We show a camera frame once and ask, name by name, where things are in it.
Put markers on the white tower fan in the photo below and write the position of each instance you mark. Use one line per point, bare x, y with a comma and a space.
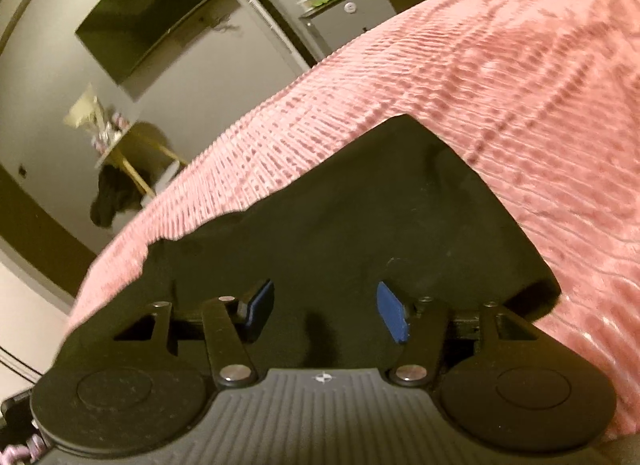
270, 20

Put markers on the pink ribbed blanket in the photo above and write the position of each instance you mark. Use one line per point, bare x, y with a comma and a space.
500, 70

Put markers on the wrapped flower bouquet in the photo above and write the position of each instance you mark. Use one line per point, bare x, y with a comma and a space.
87, 112

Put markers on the grey small cabinet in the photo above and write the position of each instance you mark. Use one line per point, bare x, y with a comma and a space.
350, 20

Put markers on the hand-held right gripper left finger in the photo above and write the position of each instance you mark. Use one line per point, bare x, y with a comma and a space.
260, 307

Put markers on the dark clothes pile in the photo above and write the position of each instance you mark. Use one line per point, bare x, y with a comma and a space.
112, 200

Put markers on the black pants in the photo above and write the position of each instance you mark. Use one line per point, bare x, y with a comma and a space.
350, 220

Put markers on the wall-mounted black television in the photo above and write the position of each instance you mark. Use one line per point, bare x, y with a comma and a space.
145, 10

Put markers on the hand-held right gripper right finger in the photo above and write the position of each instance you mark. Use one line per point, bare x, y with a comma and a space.
392, 310

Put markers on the round white side table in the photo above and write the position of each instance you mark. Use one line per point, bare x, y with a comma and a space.
145, 155

